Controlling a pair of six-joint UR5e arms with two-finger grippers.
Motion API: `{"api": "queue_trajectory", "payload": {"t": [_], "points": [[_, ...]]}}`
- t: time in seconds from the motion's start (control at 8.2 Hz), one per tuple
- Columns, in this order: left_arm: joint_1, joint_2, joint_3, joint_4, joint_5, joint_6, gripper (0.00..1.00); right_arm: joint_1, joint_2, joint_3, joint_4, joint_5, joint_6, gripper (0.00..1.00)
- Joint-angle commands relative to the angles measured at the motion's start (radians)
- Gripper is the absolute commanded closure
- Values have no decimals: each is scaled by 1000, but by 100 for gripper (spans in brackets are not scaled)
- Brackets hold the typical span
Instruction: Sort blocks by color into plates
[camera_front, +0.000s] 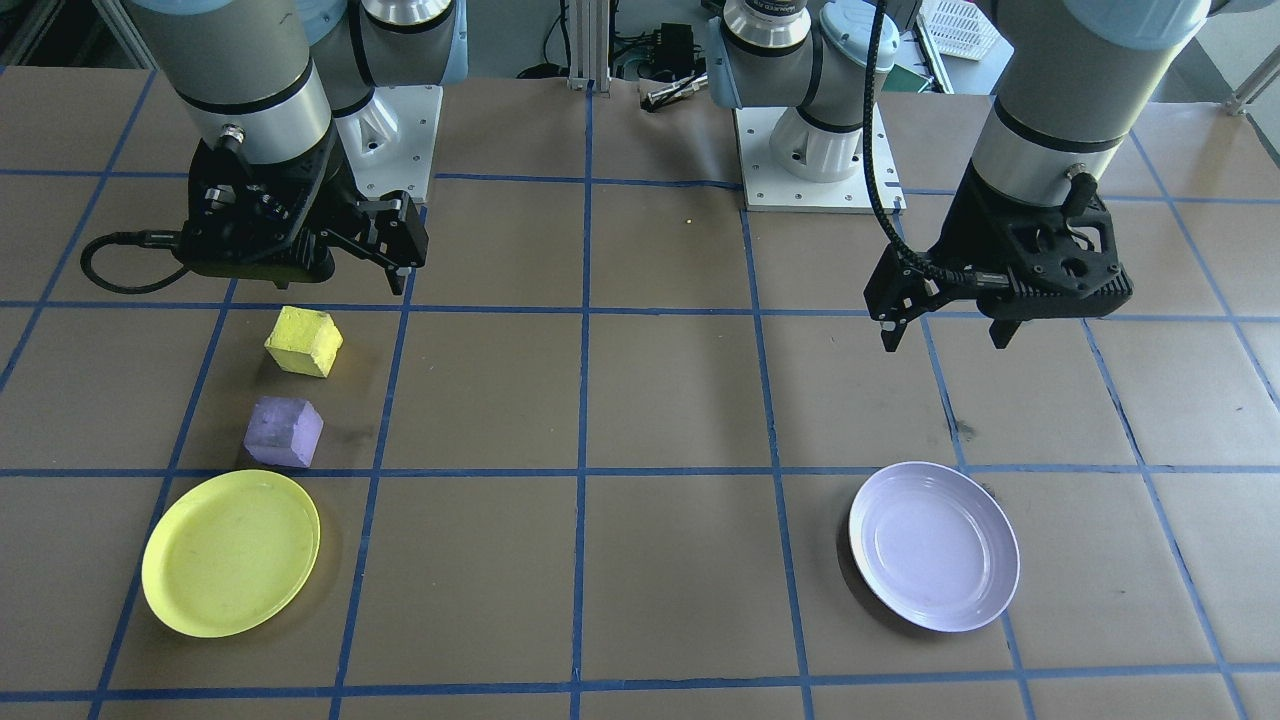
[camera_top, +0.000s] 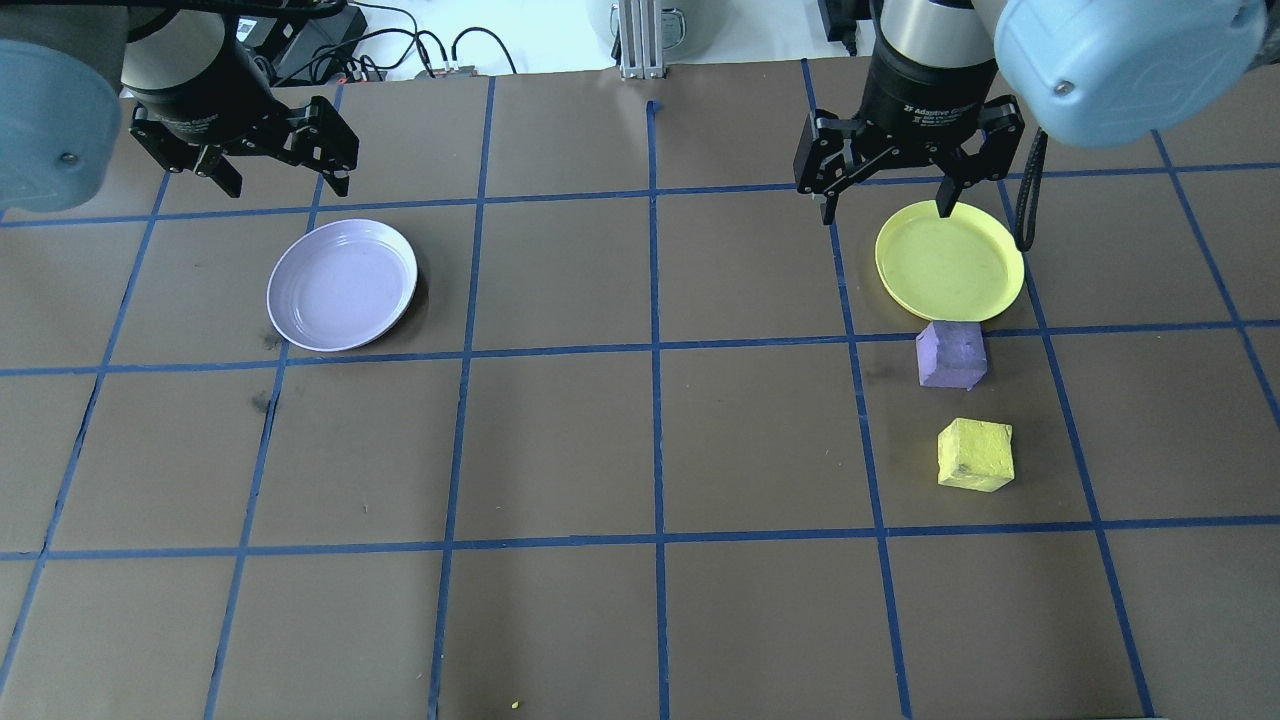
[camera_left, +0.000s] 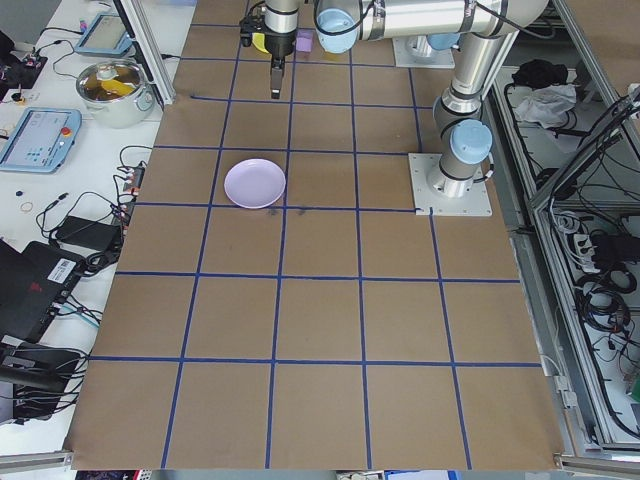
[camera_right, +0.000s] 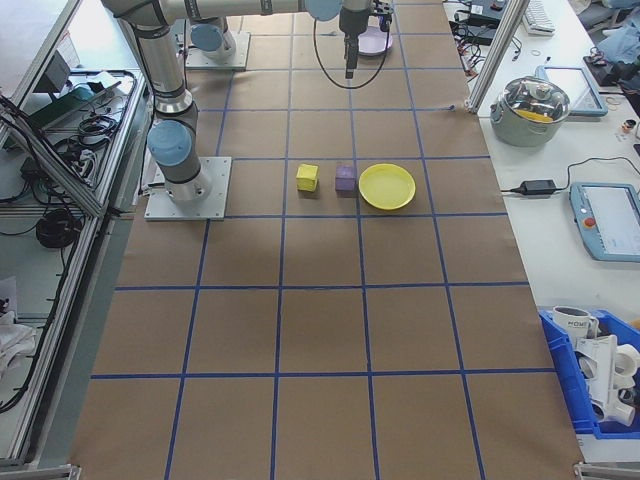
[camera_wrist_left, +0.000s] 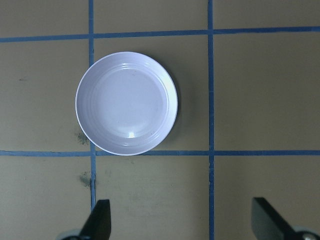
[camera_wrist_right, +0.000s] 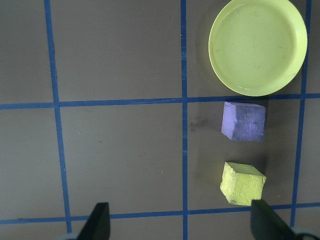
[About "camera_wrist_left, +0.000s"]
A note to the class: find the light purple round plate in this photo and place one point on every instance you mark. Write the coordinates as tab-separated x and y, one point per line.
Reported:
126	103

